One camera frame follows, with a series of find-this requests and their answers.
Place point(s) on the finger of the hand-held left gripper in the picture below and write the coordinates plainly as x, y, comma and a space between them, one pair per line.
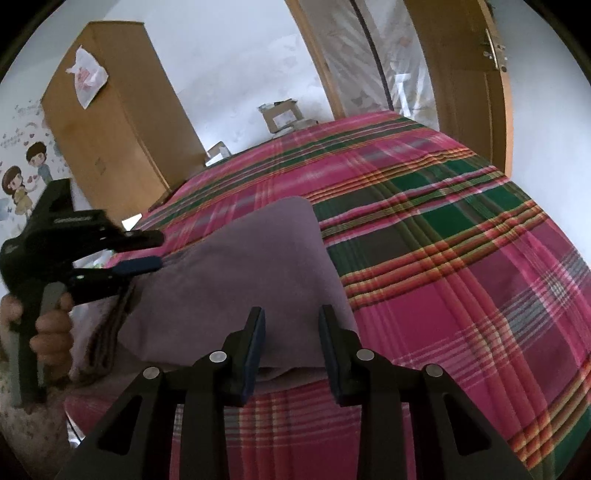
138, 266
138, 240

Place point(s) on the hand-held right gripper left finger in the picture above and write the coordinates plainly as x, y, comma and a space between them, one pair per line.
255, 353

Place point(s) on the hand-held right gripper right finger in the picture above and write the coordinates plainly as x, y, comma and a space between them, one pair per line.
329, 357

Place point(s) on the purple fleece pants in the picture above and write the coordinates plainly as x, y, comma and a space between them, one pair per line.
240, 277

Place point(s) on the person's left forearm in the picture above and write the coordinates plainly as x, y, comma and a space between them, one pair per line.
32, 429

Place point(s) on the person's left hand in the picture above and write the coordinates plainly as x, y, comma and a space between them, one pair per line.
53, 337

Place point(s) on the white paper card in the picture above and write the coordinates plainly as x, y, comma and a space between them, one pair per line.
131, 222

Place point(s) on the wooden wardrobe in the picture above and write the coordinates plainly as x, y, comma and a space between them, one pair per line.
129, 138

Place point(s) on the small white box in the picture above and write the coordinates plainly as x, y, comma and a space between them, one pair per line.
218, 154

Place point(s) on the plaid bed sheet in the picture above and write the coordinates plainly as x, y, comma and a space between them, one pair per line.
438, 258

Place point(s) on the white plastic bag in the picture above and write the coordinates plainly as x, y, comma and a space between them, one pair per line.
87, 76

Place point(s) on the brown cardboard box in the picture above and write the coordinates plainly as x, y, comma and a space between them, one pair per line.
281, 117

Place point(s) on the clear plastic curtain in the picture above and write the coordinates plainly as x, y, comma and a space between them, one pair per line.
364, 60

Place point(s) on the wooden door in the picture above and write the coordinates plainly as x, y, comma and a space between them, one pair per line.
457, 92

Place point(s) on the black pole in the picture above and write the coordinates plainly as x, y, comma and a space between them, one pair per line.
376, 55

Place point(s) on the cartoon wall sticker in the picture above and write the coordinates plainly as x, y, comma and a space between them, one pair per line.
23, 184

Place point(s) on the wooden door frame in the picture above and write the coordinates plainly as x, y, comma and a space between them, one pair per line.
318, 64

